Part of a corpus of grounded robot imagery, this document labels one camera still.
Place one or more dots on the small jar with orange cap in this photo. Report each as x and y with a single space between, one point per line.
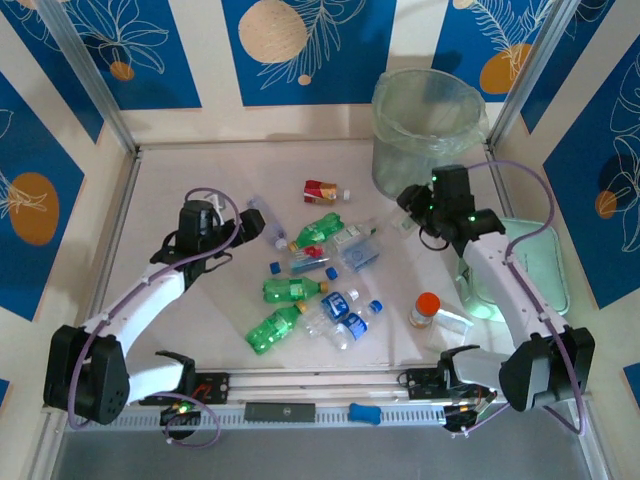
427 302

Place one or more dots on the clear tea bottle green label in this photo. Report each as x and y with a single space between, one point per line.
397 222
350 235

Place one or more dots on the loose white bottle cap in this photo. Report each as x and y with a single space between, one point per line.
281 244

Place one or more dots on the clear bottle with pale label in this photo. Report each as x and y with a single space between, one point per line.
272 225

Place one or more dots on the blue-label bottle with blue cap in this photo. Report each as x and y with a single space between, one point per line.
356 324

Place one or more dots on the aluminium frame post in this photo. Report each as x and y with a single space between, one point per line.
525 82
85 65

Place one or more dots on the red drink carton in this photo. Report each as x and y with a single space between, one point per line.
320 192

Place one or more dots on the blue-label bottle with white cap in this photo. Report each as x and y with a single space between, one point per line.
335 305

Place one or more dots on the clear plastic package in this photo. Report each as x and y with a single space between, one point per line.
452 325

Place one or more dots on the aluminium rail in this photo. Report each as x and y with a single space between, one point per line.
320 382

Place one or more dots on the clear plastic box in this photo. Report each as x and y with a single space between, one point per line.
357 257

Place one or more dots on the green plastic soda bottle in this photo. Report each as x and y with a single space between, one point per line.
320 229
272 327
292 290

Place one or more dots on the blue bone-shaped clip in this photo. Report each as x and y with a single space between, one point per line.
365 414

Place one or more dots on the light green plastic tray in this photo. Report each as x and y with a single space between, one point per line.
535 265

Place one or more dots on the loose blue bottle cap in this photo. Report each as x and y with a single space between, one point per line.
274 267
331 273

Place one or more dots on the blue-label bottle with red cap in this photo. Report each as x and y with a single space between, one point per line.
305 262

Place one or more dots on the small white carton cap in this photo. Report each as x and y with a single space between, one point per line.
347 194

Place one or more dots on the black rectangular bar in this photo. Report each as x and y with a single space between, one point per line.
280 411

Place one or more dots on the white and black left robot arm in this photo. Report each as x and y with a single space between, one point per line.
145 300

